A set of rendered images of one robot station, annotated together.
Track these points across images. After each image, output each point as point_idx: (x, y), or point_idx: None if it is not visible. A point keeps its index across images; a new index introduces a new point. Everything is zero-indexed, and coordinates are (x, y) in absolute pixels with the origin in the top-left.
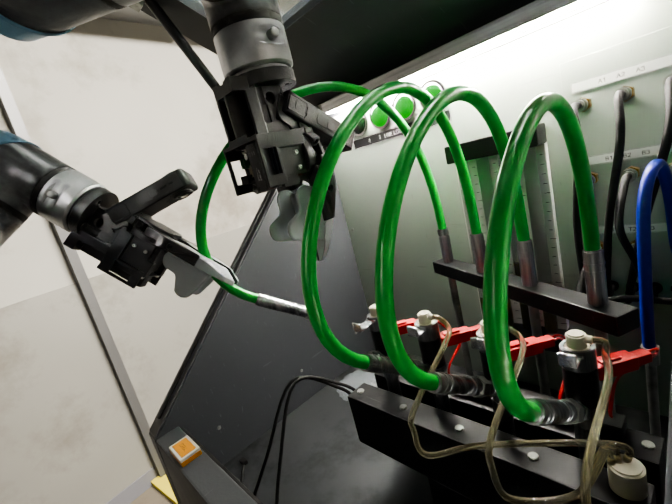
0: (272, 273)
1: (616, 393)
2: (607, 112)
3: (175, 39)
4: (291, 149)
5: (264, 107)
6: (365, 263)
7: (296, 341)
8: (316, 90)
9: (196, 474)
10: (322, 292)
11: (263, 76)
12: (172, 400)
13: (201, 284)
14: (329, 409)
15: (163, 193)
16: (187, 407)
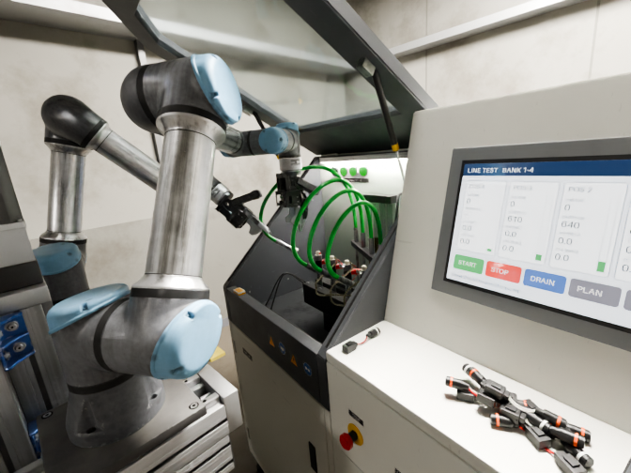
0: (283, 232)
1: None
2: None
3: (261, 128)
4: (296, 195)
5: (290, 181)
6: (329, 236)
7: (288, 265)
8: (312, 168)
9: (243, 297)
10: (304, 245)
11: (291, 174)
12: (234, 275)
13: (258, 231)
14: (297, 297)
15: (251, 197)
16: (239, 279)
